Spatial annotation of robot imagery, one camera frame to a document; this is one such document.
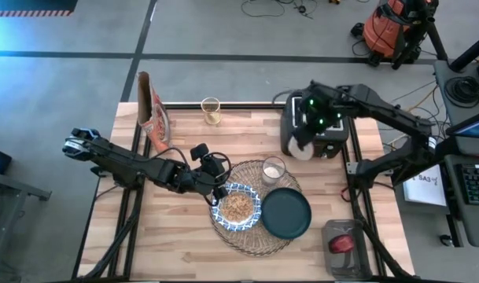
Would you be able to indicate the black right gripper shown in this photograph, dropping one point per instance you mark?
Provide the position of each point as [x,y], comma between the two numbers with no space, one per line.
[317,114]

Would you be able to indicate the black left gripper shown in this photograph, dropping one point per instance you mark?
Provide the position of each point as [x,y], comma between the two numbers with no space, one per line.
[203,177]

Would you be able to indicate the round bagel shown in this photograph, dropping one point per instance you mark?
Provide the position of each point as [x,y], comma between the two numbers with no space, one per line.
[302,152]

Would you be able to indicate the blue floral paper bowl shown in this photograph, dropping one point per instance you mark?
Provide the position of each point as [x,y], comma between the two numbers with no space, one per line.
[219,220]

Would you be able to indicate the clear glass with milk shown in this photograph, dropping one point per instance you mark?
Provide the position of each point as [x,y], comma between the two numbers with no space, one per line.
[273,171]

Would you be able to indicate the round woven straw placemat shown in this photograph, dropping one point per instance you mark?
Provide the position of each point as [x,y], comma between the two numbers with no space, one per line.
[255,239]

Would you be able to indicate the dark green plate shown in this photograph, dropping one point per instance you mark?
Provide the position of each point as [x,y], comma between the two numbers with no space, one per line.
[286,214]

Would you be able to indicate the red snack bag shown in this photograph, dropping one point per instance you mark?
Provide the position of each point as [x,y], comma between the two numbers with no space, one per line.
[156,118]

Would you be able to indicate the red apple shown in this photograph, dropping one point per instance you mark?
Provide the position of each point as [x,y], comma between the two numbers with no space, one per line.
[341,244]

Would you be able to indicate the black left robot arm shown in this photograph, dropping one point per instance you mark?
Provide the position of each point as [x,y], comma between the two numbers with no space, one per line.
[121,161]

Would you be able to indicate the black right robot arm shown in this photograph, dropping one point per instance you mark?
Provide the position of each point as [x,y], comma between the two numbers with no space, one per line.
[380,110]

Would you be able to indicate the cereal pieces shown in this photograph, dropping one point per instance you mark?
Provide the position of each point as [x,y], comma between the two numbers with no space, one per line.
[237,206]

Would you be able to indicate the black four-slot toaster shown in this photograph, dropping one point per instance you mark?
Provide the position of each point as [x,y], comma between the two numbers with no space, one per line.
[337,139]

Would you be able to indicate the white paper sign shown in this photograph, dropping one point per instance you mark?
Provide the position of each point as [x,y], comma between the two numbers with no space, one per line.
[424,186]

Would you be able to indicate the clear plastic container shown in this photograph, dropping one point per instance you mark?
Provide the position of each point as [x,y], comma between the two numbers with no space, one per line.
[349,267]

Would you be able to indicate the orange shop vacuum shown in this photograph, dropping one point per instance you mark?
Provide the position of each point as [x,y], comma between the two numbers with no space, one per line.
[384,27]

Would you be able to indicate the black keyboard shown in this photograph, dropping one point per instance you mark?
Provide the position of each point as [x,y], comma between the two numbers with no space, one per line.
[477,184]

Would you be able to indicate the grey side desk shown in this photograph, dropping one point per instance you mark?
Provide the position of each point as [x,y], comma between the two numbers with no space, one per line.
[11,188]

